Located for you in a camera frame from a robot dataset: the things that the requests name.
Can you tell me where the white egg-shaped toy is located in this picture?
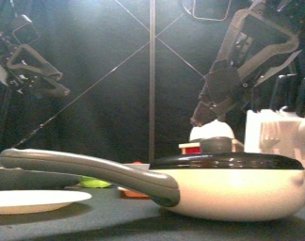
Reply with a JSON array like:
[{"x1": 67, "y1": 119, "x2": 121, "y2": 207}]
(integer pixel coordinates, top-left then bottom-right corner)
[{"x1": 187, "y1": 119, "x2": 236, "y2": 142}]

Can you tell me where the wooden block with red part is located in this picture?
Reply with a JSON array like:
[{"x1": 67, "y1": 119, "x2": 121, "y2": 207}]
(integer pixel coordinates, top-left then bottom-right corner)
[{"x1": 177, "y1": 138, "x2": 246, "y2": 155}]

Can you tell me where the white knife block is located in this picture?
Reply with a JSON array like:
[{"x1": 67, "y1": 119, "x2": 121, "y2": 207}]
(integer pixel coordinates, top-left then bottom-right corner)
[{"x1": 243, "y1": 108, "x2": 305, "y2": 196}]

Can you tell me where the black pot lid gray knob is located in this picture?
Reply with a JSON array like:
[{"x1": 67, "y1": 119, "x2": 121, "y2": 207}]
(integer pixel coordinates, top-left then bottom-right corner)
[{"x1": 148, "y1": 137, "x2": 305, "y2": 171}]

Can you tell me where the gray plate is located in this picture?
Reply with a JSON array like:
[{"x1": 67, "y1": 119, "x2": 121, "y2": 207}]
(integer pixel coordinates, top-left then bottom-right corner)
[{"x1": 0, "y1": 167, "x2": 81, "y2": 191}]

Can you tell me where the green vegetable piece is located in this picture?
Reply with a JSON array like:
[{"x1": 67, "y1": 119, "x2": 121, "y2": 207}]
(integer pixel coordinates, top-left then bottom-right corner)
[{"x1": 77, "y1": 175, "x2": 113, "y2": 189}]

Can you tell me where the small white box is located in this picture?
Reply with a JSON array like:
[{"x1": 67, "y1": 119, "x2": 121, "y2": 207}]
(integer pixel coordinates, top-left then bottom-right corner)
[{"x1": 121, "y1": 162, "x2": 151, "y2": 172}]

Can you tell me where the white plate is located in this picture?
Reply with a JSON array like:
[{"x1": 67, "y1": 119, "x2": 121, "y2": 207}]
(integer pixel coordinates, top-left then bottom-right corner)
[{"x1": 0, "y1": 189, "x2": 93, "y2": 216}]

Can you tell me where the orange toy food piece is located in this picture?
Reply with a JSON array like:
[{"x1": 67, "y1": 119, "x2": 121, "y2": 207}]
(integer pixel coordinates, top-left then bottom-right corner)
[{"x1": 117, "y1": 186, "x2": 151, "y2": 200}]

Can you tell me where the thin diagonal brace wire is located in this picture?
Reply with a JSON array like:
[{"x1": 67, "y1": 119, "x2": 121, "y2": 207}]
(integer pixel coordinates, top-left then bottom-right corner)
[
  {"x1": 11, "y1": 12, "x2": 189, "y2": 149},
  {"x1": 113, "y1": 0, "x2": 205, "y2": 78}
]

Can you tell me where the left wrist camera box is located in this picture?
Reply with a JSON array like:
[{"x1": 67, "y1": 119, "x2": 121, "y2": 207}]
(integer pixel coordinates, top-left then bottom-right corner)
[{"x1": 9, "y1": 13, "x2": 40, "y2": 46}]

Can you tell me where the metal frame pole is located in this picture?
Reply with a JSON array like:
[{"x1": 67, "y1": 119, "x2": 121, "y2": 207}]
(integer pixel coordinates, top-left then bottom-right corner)
[{"x1": 147, "y1": 0, "x2": 157, "y2": 163}]

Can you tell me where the white pot with gray handle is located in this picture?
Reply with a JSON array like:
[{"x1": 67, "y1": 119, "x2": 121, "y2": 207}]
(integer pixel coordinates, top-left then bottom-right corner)
[{"x1": 0, "y1": 148, "x2": 305, "y2": 223}]

